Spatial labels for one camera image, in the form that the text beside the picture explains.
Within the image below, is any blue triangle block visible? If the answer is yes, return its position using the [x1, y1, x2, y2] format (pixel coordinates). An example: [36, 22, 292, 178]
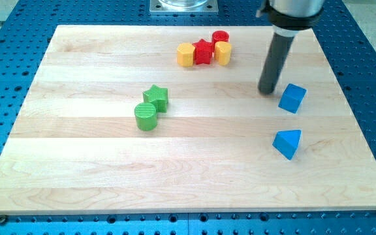
[272, 129, 302, 161]

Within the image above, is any blue cube block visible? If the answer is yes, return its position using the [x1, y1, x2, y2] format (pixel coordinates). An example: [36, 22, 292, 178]
[278, 84, 307, 114]

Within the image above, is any green star block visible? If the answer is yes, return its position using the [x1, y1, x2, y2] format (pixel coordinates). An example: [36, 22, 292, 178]
[142, 84, 168, 113]

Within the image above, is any green cylinder block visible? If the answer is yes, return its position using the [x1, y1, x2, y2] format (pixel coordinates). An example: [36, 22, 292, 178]
[134, 102, 157, 131]

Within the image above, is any yellow hexagon block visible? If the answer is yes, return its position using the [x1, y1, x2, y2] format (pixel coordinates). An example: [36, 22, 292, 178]
[176, 42, 195, 67]

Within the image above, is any red star block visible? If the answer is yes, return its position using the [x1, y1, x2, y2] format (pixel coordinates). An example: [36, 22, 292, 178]
[193, 39, 214, 65]

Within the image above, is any light wooden board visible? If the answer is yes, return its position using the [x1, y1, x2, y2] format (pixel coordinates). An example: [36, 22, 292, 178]
[0, 25, 376, 215]

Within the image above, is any yellow rounded block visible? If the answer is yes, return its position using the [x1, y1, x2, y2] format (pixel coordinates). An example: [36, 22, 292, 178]
[214, 41, 232, 66]

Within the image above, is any red cylinder block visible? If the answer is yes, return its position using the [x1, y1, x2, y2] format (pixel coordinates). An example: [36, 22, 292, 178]
[211, 30, 230, 44]

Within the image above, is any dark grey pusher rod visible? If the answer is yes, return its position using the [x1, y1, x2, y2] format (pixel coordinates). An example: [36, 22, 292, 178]
[257, 33, 294, 95]

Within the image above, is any blue perforated metal table plate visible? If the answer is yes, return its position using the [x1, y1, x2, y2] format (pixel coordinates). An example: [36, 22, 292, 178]
[0, 1, 376, 234]

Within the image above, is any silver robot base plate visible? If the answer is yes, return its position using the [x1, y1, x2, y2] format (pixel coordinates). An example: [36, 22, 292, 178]
[149, 0, 219, 14]

